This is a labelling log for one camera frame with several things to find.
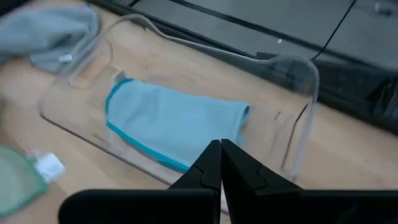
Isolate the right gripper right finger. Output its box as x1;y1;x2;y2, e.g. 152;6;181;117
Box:
221;139;398;224

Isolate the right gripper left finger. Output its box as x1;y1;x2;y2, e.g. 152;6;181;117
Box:
58;139;222;224

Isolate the light blue microfiber towel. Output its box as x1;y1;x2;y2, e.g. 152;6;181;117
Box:
104;77;251;174

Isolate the pale green microfiber towel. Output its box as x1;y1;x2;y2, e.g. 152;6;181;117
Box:
0;144;66;217

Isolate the plain grey microfiber towel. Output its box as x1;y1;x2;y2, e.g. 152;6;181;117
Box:
0;2;102;74

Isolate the clear plastic bin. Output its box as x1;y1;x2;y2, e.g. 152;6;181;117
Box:
37;14;321;184

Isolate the black perforated computer case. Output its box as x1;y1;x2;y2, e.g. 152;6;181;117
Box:
254;51;398;125

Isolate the black floor cable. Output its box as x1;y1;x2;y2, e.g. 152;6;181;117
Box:
310;0;358;62

